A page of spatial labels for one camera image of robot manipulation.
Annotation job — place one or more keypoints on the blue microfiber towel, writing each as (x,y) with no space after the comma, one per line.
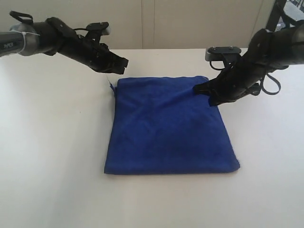
(161,127)

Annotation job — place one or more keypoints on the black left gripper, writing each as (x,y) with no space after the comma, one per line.
(73,44)

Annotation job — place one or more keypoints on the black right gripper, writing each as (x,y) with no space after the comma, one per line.
(234,81)

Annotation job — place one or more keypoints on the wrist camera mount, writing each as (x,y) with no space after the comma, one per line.
(229,54)
(96,30)

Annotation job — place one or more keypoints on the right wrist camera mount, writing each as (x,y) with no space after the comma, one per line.
(229,54)

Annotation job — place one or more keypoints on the dark window frame post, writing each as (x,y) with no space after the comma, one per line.
(275,15)

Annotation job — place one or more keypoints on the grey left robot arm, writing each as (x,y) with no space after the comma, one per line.
(54,36)

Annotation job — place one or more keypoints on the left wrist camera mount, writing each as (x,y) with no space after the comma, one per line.
(96,30)

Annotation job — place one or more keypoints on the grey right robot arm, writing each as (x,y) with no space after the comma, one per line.
(285,48)

